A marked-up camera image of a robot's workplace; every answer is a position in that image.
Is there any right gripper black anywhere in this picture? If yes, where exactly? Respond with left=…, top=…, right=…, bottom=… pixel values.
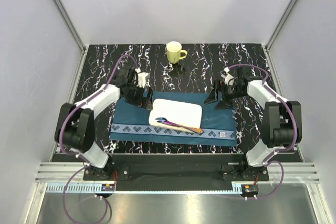
left=204, top=79, right=246, bottom=110

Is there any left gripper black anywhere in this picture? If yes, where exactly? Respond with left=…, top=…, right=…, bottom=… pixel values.
left=124, top=82, right=153, bottom=110

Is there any blue cloth placemat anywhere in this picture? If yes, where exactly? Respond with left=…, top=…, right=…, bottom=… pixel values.
left=110, top=91, right=237, bottom=147

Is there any white rectangular plate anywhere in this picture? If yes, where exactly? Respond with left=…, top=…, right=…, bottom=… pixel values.
left=149, top=99, right=202, bottom=130

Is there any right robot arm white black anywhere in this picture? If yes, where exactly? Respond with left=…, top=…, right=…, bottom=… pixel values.
left=204, top=64, right=302, bottom=180

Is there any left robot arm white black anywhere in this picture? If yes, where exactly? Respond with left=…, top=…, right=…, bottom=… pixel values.
left=55, top=68, right=153, bottom=180

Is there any blue fork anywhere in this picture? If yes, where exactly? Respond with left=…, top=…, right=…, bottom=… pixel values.
left=155, top=118, right=188, bottom=130

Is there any yellow-green ceramic mug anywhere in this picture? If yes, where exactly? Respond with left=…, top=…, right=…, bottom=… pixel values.
left=166, top=41, right=187, bottom=64

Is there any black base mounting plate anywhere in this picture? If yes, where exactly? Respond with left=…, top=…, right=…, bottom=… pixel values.
left=83, top=154, right=269, bottom=182

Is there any left connector box black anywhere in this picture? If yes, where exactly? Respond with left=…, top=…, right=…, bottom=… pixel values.
left=101, top=182, right=116, bottom=192

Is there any right connector box orange black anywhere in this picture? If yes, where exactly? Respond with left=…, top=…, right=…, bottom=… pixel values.
left=241, top=184, right=259, bottom=198

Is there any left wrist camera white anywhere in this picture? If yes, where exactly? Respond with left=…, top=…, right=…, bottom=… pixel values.
left=135, top=68, right=150, bottom=88

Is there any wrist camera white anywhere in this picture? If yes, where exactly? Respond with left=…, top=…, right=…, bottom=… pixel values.
left=135, top=68, right=150, bottom=88
left=221, top=67, right=235, bottom=86

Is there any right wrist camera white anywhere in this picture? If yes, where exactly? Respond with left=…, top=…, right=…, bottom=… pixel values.
left=221, top=67, right=235, bottom=86

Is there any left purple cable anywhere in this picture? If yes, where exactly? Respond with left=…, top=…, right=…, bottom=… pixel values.
left=58, top=54, right=141, bottom=222

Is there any aluminium front frame rail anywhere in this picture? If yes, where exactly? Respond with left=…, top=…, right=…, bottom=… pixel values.
left=35, top=162, right=320, bottom=184

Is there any white slotted cable duct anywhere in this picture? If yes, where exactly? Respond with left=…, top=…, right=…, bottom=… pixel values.
left=46, top=183, right=259, bottom=194

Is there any left aluminium frame post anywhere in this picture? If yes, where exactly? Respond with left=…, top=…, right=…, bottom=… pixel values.
left=52, top=0, right=86, bottom=53

